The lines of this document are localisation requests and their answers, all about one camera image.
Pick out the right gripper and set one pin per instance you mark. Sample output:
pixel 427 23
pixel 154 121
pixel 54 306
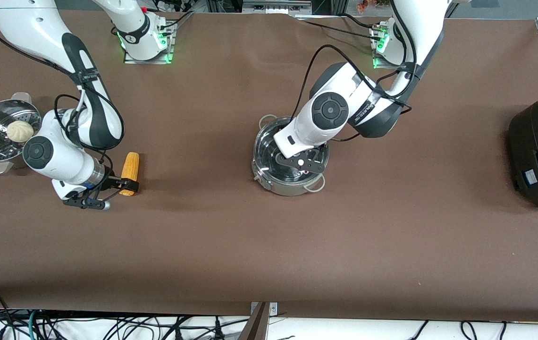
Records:
pixel 108 181

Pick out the brown table cover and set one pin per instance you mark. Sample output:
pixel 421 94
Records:
pixel 269 245

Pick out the colourful background object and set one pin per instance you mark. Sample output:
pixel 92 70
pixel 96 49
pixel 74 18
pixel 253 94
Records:
pixel 373 4

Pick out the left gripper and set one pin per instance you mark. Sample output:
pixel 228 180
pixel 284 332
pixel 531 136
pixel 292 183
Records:
pixel 321 151

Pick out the white steamed bun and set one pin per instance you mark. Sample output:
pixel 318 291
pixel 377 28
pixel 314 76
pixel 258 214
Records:
pixel 19 131

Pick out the yellow corn cob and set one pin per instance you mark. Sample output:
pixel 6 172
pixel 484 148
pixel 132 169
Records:
pixel 131 165

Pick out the small metal table bracket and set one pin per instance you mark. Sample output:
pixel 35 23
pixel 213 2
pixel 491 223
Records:
pixel 273 309

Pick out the glass pot lid with knob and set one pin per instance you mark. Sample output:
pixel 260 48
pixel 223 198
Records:
pixel 269 151

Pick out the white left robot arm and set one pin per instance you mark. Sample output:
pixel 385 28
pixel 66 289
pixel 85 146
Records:
pixel 330 111

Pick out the dark table support beam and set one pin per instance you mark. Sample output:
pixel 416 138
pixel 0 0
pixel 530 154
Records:
pixel 255 326

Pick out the grey background box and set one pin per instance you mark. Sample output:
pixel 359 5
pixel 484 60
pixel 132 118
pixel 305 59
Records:
pixel 276 5

